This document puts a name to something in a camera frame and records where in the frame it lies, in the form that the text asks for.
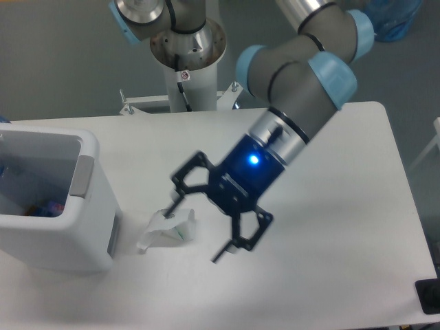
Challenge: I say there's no black cable on pedestal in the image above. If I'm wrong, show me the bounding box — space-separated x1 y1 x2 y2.
174 54 193 113

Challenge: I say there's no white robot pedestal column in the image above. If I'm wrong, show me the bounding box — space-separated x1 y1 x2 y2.
162 64 217 113

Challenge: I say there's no crumpled white paper wrapper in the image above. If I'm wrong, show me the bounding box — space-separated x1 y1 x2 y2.
136 209 196 254

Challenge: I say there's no black device at table edge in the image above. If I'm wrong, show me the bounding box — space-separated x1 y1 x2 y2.
415 278 439 315

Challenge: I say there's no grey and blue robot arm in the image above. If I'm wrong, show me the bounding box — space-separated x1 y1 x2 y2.
109 1 374 253

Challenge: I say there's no white frame at right edge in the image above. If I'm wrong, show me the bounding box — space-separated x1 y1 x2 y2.
409 117 440 172

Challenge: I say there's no blue plastic water jug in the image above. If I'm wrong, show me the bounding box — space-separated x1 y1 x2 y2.
362 0 423 43

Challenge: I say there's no trash inside the can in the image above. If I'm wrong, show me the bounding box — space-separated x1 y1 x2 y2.
22 199 65 218

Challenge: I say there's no white plastic trash can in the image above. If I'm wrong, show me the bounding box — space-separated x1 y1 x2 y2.
1 123 121 272

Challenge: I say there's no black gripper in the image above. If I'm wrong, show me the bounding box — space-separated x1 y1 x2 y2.
164 133 287 265

